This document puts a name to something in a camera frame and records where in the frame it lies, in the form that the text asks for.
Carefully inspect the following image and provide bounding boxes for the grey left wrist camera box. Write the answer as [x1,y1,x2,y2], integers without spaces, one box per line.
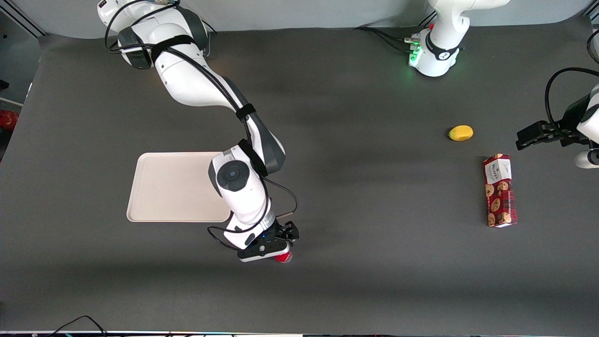
[575,149,599,169]

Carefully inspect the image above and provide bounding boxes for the thin black table-edge cable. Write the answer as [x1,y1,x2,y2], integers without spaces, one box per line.
[47,315,109,337]

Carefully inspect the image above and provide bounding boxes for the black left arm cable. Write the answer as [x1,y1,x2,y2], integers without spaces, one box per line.
[544,67,599,141]

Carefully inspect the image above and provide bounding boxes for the black right base cables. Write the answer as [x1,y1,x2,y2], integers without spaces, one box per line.
[199,19,219,58]

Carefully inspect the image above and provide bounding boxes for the yellow lemon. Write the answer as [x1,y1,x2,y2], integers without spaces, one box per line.
[448,125,474,142]

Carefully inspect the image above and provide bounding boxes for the black left base cables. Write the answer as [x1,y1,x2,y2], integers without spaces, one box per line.
[354,12,437,53]

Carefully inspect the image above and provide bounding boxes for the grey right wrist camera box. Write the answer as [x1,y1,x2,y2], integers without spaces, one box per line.
[237,238,292,263]

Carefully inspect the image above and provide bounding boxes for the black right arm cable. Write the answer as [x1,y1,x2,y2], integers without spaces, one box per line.
[104,0,299,251]

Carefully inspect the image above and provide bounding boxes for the white rectangular plastic tray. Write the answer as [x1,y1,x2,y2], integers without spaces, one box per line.
[126,152,232,223]

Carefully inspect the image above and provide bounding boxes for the black base cables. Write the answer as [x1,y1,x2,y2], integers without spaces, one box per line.
[199,19,219,58]
[354,12,437,53]

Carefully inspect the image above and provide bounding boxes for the red object beside table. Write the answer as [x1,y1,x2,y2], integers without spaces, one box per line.
[0,110,19,132]

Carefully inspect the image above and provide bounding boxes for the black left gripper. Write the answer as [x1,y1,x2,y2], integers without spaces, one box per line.
[516,121,580,150]

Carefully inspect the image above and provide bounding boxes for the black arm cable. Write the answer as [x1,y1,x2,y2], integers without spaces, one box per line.
[544,67,599,141]
[104,0,299,251]

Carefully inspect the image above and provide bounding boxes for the grey metal frame bar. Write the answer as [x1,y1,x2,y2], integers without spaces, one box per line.
[0,0,48,38]

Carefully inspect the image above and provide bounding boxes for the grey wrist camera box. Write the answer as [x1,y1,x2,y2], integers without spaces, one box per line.
[575,149,599,169]
[237,238,292,263]

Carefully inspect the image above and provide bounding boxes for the red cookie box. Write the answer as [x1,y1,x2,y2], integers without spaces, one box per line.
[482,154,519,228]

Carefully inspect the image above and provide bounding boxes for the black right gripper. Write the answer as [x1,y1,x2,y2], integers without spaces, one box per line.
[271,221,299,244]

